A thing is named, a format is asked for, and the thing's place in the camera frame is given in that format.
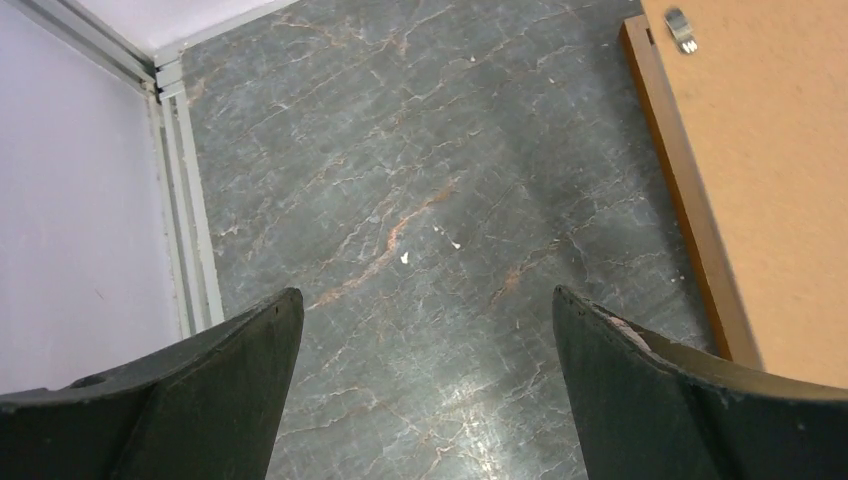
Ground plant window photo print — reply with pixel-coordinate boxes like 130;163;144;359
642;1;847;387

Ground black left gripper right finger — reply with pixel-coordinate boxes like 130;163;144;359
552;286;847;479

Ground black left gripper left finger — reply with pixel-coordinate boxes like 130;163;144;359
1;288;304;479

